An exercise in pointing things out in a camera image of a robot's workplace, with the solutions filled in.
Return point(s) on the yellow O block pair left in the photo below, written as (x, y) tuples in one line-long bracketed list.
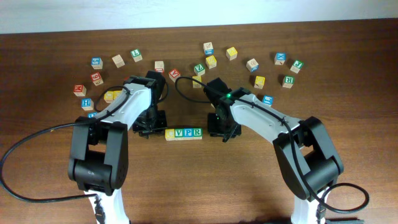
[(109, 96)]

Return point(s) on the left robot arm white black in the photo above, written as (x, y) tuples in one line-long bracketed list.
[(98, 161)]

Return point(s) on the yellow C block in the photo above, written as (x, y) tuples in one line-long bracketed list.
[(170, 134)]

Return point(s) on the green V block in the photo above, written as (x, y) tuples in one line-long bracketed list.
[(179, 134)]

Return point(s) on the blue P block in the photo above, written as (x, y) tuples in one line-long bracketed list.
[(188, 133)]

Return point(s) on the red 9 block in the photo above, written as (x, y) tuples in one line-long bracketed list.
[(96, 78)]

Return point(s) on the wooden D block blue side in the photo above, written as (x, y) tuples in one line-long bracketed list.
[(252, 65)]

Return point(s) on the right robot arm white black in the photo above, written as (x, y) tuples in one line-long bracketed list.
[(308, 160)]

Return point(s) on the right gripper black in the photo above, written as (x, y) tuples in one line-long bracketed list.
[(224, 129)]

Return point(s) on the yellow G block pair right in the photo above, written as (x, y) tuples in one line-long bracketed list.
[(116, 93)]

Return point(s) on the blue S block left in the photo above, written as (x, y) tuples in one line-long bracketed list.
[(97, 63)]

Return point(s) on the yellow block top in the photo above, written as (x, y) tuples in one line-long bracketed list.
[(231, 53)]

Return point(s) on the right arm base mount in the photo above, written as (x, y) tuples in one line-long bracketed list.
[(344, 222)]

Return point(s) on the red A block centre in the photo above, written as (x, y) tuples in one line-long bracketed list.
[(174, 74)]

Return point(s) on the blue H block lower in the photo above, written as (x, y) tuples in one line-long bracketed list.
[(91, 115)]

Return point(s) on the green Z block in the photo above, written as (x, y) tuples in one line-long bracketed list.
[(199, 69)]

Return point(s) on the yellow block upper centre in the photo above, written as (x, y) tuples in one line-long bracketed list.
[(211, 62)]

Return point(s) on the red M block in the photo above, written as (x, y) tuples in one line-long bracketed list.
[(79, 90)]

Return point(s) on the blue L block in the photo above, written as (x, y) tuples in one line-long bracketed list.
[(268, 100)]

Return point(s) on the blue H block upper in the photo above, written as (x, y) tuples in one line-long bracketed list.
[(87, 104)]

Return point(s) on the plain wooden block top left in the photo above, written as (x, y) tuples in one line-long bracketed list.
[(118, 61)]

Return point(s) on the green J block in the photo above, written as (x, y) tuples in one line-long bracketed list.
[(296, 66)]

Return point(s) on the blue X block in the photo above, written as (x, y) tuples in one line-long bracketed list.
[(280, 58)]

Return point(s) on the green r block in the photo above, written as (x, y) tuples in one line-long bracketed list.
[(197, 133), (288, 81)]

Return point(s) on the wooden block red side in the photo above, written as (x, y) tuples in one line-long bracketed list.
[(159, 66)]

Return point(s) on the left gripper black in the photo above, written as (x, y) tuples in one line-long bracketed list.
[(150, 126)]

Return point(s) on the green L block top left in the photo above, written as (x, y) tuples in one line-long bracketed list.
[(136, 55)]

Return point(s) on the blue h block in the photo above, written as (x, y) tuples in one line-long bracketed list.
[(91, 115), (87, 104)]

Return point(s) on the wooden block blue side top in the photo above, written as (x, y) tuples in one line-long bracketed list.
[(208, 48)]

